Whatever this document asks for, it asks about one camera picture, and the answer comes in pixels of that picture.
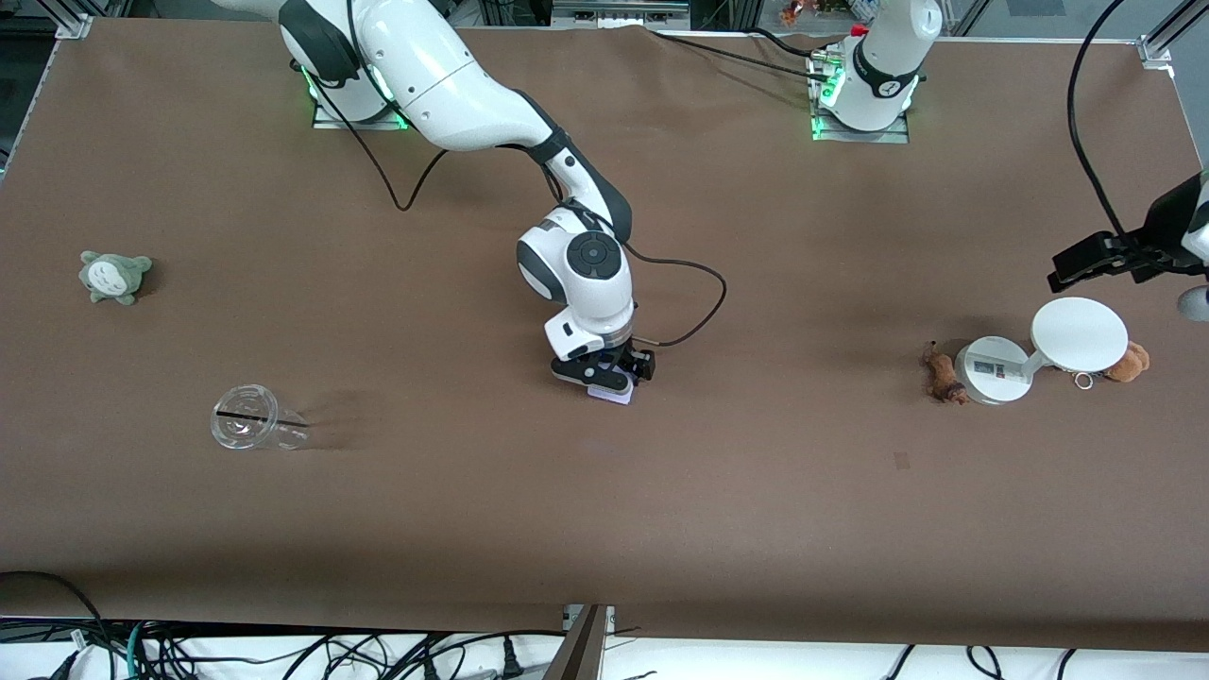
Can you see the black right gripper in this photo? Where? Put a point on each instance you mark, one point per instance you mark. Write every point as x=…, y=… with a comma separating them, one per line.
x=631, y=360

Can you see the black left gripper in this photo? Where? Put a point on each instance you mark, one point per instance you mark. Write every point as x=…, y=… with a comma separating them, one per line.
x=1161, y=229

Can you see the small lavender box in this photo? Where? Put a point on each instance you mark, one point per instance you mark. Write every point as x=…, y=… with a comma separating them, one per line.
x=614, y=399

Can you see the brown lion statue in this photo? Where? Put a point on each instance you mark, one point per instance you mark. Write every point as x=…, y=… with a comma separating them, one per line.
x=943, y=378

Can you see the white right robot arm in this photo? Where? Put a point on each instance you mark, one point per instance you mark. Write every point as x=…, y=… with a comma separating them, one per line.
x=453, y=85

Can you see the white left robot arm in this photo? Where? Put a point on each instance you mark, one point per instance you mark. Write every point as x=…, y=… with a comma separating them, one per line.
x=883, y=66

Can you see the white round desk lamp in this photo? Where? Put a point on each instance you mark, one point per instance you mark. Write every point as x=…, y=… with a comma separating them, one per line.
x=1079, y=333

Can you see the brown table cover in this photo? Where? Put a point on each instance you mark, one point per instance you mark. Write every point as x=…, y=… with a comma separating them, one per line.
x=567, y=519

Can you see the black power plug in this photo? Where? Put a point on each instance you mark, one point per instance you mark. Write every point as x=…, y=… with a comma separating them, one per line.
x=511, y=661

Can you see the colourful toys pile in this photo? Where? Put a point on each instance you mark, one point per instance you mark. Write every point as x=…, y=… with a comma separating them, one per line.
x=791, y=11

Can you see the clear plastic cup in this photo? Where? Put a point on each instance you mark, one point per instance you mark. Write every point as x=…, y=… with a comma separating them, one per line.
x=247, y=417

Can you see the grey green plush toy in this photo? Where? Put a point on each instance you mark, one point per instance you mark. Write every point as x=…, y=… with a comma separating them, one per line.
x=113, y=276

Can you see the aluminium frame rail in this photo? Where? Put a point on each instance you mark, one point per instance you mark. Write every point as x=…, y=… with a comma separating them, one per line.
x=74, y=26
x=1157, y=47

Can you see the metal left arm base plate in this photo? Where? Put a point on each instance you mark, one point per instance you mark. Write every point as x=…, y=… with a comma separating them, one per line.
x=893, y=137

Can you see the aluminium post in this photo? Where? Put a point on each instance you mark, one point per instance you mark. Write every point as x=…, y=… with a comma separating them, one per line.
x=581, y=652

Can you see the metal frame bar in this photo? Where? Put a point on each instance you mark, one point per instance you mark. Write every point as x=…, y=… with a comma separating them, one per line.
x=619, y=11

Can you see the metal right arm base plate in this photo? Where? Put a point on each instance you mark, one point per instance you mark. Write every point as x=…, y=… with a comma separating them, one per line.
x=331, y=123

